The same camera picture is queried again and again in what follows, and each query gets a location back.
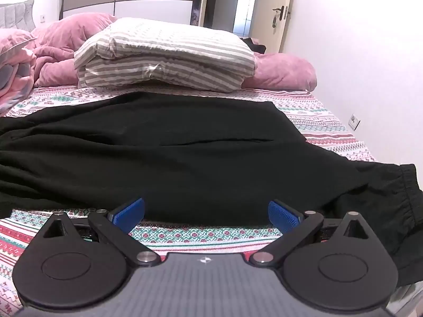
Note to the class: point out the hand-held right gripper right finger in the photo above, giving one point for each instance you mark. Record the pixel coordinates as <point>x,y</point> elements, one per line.
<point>281,216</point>

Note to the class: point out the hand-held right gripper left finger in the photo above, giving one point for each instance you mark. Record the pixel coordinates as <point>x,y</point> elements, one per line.
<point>129,214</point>

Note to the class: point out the black pants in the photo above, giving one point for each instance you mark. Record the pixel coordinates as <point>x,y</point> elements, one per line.
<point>165,155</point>

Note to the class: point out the patterned bed sheet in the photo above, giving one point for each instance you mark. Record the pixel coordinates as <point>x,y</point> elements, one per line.
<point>314,119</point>

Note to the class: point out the pink duvet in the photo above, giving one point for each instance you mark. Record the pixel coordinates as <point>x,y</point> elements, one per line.
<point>281,69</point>

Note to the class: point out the dark cloth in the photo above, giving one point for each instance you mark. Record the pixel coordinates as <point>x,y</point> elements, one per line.
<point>252,44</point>

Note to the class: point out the cream door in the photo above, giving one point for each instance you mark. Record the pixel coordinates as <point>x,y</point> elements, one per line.
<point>267,23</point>

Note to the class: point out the hanging keys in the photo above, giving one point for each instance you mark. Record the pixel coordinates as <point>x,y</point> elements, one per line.
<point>275,21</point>

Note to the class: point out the pink pillow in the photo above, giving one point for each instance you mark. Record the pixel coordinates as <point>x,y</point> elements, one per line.
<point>13,39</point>

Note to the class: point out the beige tall shelf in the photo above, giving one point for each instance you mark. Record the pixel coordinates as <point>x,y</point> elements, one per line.
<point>198,6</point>

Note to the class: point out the grey quilted headboard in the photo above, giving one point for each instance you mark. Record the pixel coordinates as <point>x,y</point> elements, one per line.
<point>16,15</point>

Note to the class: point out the wall socket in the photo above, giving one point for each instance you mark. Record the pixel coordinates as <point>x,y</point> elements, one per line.
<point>42,18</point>
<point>355,121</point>

